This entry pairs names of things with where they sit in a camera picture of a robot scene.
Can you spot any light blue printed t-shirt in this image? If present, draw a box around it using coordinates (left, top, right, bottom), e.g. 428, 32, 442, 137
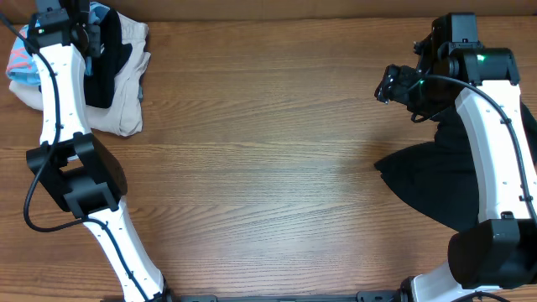
6, 2, 110, 86

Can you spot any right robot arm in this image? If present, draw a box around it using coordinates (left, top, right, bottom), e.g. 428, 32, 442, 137
358, 13, 536, 301

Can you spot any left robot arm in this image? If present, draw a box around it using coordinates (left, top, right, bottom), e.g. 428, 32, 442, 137
24, 1, 174, 301

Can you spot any folded black garment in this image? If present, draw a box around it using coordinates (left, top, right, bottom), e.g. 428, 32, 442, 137
84, 6, 133, 109

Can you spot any folded beige garment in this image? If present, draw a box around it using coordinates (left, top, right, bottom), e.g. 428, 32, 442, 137
8, 13, 151, 137

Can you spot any black garment on right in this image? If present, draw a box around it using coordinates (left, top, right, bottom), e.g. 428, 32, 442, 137
373, 100, 537, 234

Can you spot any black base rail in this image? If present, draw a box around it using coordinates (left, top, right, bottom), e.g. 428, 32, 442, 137
154, 289, 414, 302

